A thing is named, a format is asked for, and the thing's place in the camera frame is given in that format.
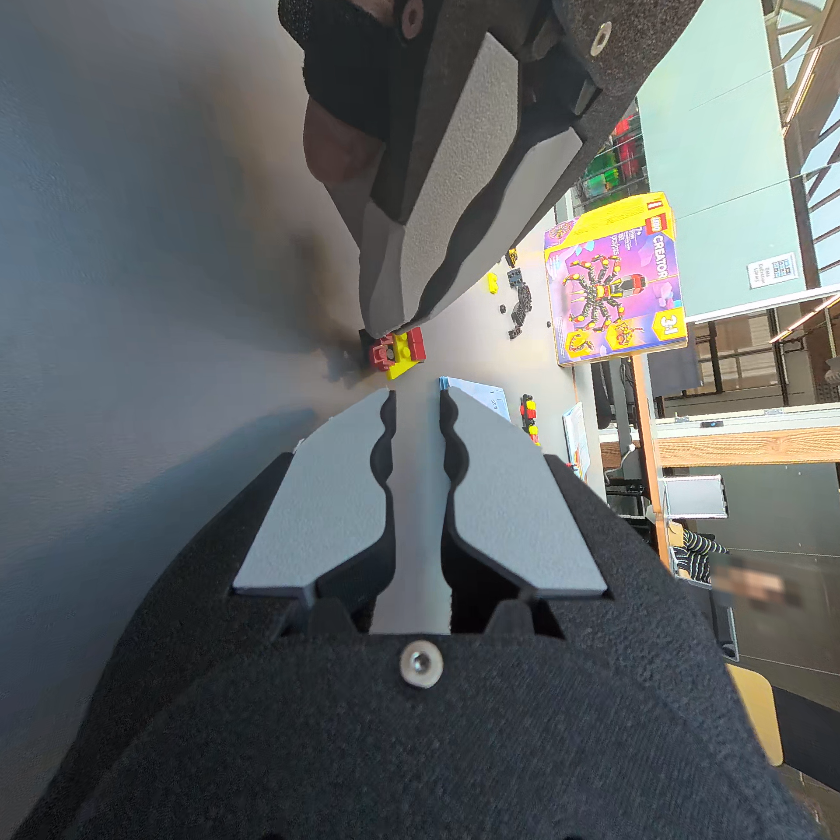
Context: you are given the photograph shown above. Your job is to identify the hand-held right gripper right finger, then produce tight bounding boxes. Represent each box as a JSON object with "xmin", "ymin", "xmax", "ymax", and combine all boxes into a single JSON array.
[{"xmin": 438, "ymin": 387, "xmax": 609, "ymax": 635}]

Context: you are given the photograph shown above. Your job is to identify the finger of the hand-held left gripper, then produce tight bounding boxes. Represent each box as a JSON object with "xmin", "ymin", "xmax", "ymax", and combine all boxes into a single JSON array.
[
  {"xmin": 369, "ymin": 31, "xmax": 524, "ymax": 225},
  {"xmin": 358, "ymin": 97, "xmax": 635, "ymax": 338}
]

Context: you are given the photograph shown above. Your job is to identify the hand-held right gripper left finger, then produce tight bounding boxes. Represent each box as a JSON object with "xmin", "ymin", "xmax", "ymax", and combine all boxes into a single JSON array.
[{"xmin": 231, "ymin": 387, "xmax": 399, "ymax": 635}]

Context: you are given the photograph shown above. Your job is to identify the red yellow black brick assembly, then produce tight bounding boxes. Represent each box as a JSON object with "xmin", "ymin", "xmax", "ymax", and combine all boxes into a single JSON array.
[{"xmin": 359, "ymin": 325, "xmax": 428, "ymax": 382}]

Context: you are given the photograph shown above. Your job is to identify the grey desk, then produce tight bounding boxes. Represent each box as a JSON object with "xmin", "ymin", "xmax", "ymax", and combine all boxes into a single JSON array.
[{"xmin": 0, "ymin": 0, "xmax": 611, "ymax": 840}]

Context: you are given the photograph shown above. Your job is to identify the person's left hand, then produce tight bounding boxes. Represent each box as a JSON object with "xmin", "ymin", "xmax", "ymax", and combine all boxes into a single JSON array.
[{"xmin": 303, "ymin": 98, "xmax": 387, "ymax": 186}]

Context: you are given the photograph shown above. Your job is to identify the thin instruction leaflet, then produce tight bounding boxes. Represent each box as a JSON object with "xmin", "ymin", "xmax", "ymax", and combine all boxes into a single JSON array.
[{"xmin": 562, "ymin": 401, "xmax": 592, "ymax": 485}]

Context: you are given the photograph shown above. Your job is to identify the scattered black brick pieces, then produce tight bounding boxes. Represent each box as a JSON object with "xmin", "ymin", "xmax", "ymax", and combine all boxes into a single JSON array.
[{"xmin": 495, "ymin": 247, "xmax": 553, "ymax": 340}]

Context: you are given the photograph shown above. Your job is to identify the open light blue instruction booklet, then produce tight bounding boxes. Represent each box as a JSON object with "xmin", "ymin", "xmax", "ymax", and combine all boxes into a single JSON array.
[{"xmin": 437, "ymin": 375, "xmax": 512, "ymax": 425}]

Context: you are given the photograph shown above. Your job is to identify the shelf of coloured bins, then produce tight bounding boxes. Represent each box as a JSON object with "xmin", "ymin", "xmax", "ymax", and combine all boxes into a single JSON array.
[{"xmin": 571, "ymin": 98, "xmax": 651, "ymax": 206}]

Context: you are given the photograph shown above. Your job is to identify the wooden table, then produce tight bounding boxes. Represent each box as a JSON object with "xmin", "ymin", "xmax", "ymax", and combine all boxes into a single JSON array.
[{"xmin": 629, "ymin": 357, "xmax": 672, "ymax": 572}]

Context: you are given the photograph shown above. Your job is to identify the grey laptop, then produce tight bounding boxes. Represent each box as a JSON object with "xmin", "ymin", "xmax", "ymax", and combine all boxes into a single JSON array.
[{"xmin": 658, "ymin": 475, "xmax": 730, "ymax": 521}]

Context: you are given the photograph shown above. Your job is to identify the purple yellow toy box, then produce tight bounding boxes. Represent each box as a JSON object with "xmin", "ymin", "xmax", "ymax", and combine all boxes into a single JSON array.
[{"xmin": 542, "ymin": 191, "xmax": 689, "ymax": 367}]

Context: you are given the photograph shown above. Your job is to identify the wooden back chair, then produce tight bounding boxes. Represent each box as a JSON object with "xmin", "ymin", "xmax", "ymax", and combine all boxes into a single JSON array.
[{"xmin": 724, "ymin": 661, "xmax": 786, "ymax": 769}]

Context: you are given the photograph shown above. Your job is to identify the white wall sign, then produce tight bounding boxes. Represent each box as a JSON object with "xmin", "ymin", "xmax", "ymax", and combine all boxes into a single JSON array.
[{"xmin": 746, "ymin": 252, "xmax": 799, "ymax": 290}]

